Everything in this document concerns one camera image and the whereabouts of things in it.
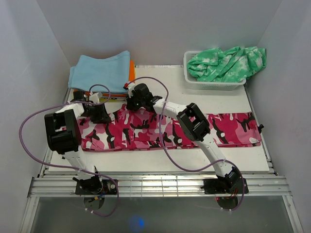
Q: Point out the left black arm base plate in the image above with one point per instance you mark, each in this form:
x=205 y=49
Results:
x=111 y=188

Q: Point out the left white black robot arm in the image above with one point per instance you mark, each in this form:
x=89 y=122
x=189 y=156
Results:
x=64 y=137

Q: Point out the yellow patterned folded trousers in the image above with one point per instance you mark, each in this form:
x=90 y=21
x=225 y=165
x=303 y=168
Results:
x=112 y=99

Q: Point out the white plastic basket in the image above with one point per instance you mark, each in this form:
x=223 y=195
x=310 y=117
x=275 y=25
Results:
x=192 y=82

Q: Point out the pink camouflage trousers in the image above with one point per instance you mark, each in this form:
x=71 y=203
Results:
x=139 y=131

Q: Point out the aluminium frame rail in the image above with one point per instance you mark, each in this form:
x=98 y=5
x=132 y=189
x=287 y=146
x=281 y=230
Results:
x=157 y=185

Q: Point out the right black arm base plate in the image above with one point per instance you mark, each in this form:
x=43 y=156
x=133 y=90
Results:
x=216 y=186

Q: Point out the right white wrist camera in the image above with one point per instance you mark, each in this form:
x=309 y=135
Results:
x=129 y=87

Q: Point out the green tie-dye trousers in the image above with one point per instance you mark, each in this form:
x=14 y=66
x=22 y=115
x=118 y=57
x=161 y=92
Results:
x=231 y=66

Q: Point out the light blue folded trousers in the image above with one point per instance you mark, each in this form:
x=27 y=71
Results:
x=100 y=75

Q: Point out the orange folded trousers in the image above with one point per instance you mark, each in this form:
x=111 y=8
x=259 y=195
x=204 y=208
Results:
x=132 y=70

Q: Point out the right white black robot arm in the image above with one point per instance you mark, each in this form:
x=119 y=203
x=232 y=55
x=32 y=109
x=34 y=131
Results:
x=194 y=126

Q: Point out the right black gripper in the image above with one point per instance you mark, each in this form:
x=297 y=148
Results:
x=131 y=105

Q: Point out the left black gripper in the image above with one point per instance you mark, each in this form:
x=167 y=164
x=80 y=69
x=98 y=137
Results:
x=102 y=117

